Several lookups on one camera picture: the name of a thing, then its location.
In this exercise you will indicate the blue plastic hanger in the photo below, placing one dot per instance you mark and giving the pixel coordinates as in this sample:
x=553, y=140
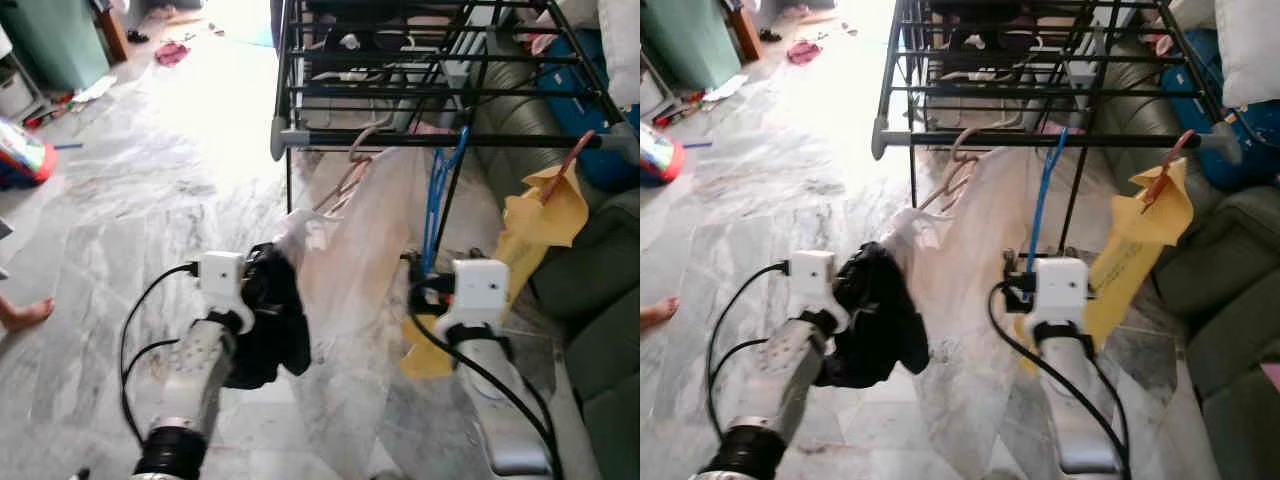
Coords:
x=435, y=200
x=1040, y=200

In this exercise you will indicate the dark navy garment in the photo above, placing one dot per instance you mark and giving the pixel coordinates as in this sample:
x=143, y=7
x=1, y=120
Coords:
x=880, y=320
x=275, y=320

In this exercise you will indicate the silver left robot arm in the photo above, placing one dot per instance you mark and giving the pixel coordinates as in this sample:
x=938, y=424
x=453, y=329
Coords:
x=780, y=370
x=195, y=370

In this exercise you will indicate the beige plastic hanger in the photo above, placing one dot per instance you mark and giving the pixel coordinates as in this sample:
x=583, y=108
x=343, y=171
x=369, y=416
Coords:
x=345, y=185
x=945, y=185

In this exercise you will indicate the pink plastic hanger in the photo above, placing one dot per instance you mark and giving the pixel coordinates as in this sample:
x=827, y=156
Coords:
x=570, y=165
x=1165, y=170

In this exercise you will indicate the white translucent garment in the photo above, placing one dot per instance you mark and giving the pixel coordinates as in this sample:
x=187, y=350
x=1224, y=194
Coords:
x=970, y=260
x=370, y=250

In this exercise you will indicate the yellow shirt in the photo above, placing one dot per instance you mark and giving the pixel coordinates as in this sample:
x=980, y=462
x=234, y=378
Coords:
x=1140, y=230
x=545, y=215

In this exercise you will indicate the black metal drying rack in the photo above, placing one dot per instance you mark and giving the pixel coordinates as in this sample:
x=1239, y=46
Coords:
x=500, y=141
x=1100, y=140

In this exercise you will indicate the olive green leather sofa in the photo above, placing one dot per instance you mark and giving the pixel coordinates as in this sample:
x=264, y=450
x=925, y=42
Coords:
x=1220, y=260
x=600, y=300

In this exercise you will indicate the blue bag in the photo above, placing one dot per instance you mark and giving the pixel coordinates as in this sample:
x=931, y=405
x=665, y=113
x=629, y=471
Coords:
x=1200, y=110
x=575, y=100

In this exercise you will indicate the pink cushion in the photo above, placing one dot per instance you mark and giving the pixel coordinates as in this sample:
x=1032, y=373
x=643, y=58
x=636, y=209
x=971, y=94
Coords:
x=1272, y=376

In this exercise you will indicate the white pillow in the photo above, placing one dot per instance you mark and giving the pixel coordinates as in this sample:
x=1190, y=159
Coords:
x=1250, y=50
x=620, y=50

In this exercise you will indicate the pink cloth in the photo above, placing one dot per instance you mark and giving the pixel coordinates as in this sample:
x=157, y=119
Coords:
x=172, y=52
x=804, y=52

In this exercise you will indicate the green cabinet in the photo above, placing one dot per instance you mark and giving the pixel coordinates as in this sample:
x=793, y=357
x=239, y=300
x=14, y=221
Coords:
x=690, y=40
x=50, y=40

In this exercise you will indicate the white plastic drawer unit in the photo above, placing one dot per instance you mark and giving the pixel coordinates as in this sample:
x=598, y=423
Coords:
x=12, y=95

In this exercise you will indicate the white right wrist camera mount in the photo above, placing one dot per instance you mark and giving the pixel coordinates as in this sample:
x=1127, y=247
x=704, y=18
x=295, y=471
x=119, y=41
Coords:
x=1062, y=285
x=480, y=285

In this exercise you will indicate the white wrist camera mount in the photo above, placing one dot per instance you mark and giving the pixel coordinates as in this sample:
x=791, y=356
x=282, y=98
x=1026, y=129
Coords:
x=480, y=285
x=810, y=275
x=1062, y=285
x=222, y=275

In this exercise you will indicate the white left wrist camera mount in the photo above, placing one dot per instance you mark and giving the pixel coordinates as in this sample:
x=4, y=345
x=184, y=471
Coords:
x=222, y=275
x=810, y=275

